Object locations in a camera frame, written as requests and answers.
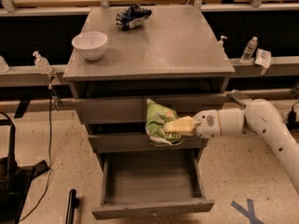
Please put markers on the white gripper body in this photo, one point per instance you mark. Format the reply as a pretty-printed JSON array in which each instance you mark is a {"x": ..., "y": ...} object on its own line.
[{"x": 206, "y": 123}]

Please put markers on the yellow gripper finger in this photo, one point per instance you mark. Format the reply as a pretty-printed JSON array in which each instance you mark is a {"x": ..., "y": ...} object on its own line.
[{"x": 183, "y": 126}]

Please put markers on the green jalapeno chip bag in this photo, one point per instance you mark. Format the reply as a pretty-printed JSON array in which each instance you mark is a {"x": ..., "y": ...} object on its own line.
[{"x": 157, "y": 117}]

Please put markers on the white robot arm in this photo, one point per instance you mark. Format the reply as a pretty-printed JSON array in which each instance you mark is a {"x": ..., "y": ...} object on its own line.
[{"x": 259, "y": 116}]

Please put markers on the grey open bottom drawer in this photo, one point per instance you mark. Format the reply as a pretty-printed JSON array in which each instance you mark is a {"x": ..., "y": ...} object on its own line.
[{"x": 151, "y": 184}]

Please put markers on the grey middle drawer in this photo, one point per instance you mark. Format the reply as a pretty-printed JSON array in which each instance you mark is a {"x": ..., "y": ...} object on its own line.
[{"x": 128, "y": 142}]

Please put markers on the grey top drawer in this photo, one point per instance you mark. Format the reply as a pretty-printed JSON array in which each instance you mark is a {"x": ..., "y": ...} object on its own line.
[{"x": 134, "y": 109}]

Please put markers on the grey drawer cabinet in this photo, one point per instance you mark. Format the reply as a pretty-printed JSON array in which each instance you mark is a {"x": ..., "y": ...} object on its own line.
[{"x": 174, "y": 52}]

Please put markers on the blue crumpled chip bag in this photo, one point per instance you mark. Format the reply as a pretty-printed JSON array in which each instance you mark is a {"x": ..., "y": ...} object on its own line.
[{"x": 132, "y": 17}]

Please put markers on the grey cloth on ledge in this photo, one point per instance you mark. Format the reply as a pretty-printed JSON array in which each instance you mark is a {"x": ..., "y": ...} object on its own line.
[{"x": 239, "y": 97}]

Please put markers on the clear pump bottle behind cabinet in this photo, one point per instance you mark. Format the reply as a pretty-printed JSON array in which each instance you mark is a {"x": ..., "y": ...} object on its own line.
[{"x": 221, "y": 41}]

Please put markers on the black wheeled stand leg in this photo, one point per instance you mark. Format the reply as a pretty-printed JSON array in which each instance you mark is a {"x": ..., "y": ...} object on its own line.
[{"x": 292, "y": 123}]

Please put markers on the clear water bottle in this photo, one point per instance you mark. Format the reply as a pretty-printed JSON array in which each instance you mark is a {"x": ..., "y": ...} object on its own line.
[{"x": 249, "y": 50}]

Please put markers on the white packet on ledge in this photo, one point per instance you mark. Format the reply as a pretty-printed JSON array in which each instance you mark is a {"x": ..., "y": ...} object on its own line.
[{"x": 263, "y": 58}]

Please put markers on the blue tape cross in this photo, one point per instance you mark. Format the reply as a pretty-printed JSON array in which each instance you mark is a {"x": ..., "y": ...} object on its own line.
[{"x": 248, "y": 212}]

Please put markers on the white ceramic bowl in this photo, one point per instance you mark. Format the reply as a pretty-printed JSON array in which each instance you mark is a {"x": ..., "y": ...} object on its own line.
[{"x": 90, "y": 45}]

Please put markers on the black bar on floor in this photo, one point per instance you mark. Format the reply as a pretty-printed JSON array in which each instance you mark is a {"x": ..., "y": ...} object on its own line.
[{"x": 73, "y": 203}]

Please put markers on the clear sanitizer pump bottle left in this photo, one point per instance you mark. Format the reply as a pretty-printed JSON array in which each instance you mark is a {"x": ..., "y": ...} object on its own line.
[{"x": 41, "y": 63}]

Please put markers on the black stand base left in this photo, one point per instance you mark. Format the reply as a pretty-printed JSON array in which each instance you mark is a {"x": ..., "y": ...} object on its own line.
[{"x": 15, "y": 181}]

